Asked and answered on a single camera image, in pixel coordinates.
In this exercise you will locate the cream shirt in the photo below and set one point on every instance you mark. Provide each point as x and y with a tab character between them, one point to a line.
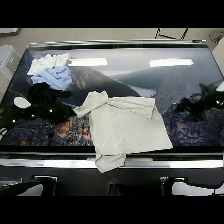
126	126

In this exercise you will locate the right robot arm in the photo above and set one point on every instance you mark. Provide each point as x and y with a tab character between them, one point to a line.
206	100

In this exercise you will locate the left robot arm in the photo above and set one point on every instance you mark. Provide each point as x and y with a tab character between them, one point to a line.
21	102

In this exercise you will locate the light blue garment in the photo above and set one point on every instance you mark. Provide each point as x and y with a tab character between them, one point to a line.
56	77

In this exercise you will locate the black garment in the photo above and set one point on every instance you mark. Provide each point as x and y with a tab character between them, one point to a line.
43	93

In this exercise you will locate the white garment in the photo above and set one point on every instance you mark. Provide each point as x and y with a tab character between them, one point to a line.
46	61

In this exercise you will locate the silver frame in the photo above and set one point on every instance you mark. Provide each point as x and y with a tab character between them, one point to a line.
66	163

